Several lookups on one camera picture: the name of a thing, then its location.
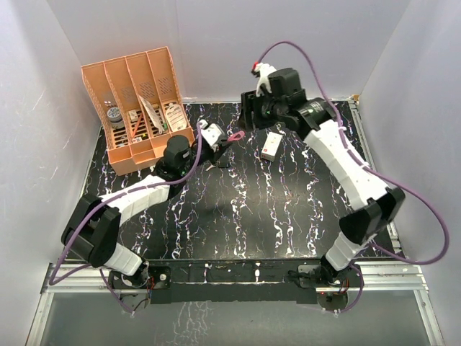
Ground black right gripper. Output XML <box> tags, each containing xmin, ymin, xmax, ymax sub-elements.
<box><xmin>237</xmin><ymin>88</ymin><xmax>287</xmax><ymax>133</ymax></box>

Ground silver key with black tag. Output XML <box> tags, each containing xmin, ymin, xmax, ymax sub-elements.
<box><xmin>205</xmin><ymin>162</ymin><xmax>231</xmax><ymax>172</ymax></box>

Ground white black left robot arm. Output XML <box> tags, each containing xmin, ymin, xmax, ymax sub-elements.
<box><xmin>58</xmin><ymin>120</ymin><xmax>243</xmax><ymax>288</ymax></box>

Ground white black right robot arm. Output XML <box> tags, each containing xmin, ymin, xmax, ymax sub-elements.
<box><xmin>242</xmin><ymin>63</ymin><xmax>405</xmax><ymax>286</ymax></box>

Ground small white red box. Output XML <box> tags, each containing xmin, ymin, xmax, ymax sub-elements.
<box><xmin>261</xmin><ymin>132</ymin><xmax>282</xmax><ymax>161</ymax></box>

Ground white labelled packet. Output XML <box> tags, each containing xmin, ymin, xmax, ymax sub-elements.
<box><xmin>165</xmin><ymin>103</ymin><xmax>188</xmax><ymax>132</ymax></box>

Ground white striped card packet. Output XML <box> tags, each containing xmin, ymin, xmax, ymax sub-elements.
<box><xmin>139</xmin><ymin>96</ymin><xmax>164</xmax><ymax>134</ymax></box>

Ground small beige box in organizer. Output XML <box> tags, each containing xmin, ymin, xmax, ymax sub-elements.
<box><xmin>127</xmin><ymin>110</ymin><xmax>142</xmax><ymax>123</ymax></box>

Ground orange plastic file organizer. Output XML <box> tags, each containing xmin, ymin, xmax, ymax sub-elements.
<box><xmin>81</xmin><ymin>47</ymin><xmax>194</xmax><ymax>176</ymax></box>

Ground grey round tin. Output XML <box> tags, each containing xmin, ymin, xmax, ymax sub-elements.
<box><xmin>107</xmin><ymin>107</ymin><xmax>125</xmax><ymax>129</ymax></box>

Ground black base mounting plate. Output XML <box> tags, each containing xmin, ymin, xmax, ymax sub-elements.
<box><xmin>107</xmin><ymin>257</ymin><xmax>364</xmax><ymax>306</ymax></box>

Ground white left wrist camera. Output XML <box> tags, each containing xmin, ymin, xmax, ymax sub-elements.
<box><xmin>198</xmin><ymin>119</ymin><xmax>227</xmax><ymax>152</ymax></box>

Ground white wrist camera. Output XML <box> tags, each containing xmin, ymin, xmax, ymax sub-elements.
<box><xmin>198</xmin><ymin>119</ymin><xmax>227</xmax><ymax>152</ymax></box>
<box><xmin>251</xmin><ymin>62</ymin><xmax>276</xmax><ymax>97</ymax></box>

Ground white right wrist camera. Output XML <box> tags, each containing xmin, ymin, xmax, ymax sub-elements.
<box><xmin>251</xmin><ymin>62</ymin><xmax>276</xmax><ymax>97</ymax></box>

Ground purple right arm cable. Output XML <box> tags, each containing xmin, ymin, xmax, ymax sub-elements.
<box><xmin>256</xmin><ymin>41</ymin><xmax>451</xmax><ymax>313</ymax></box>

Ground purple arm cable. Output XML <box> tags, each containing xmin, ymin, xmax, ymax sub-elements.
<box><xmin>256</xmin><ymin>41</ymin><xmax>451</xmax><ymax>313</ymax></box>
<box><xmin>49</xmin><ymin>120</ymin><xmax>202</xmax><ymax>315</ymax></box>

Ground aluminium frame rail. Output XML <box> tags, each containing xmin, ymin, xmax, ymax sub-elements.
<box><xmin>27</xmin><ymin>258</ymin><xmax>445</xmax><ymax>345</ymax></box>

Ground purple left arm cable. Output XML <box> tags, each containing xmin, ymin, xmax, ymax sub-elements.
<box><xmin>49</xmin><ymin>120</ymin><xmax>202</xmax><ymax>315</ymax></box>

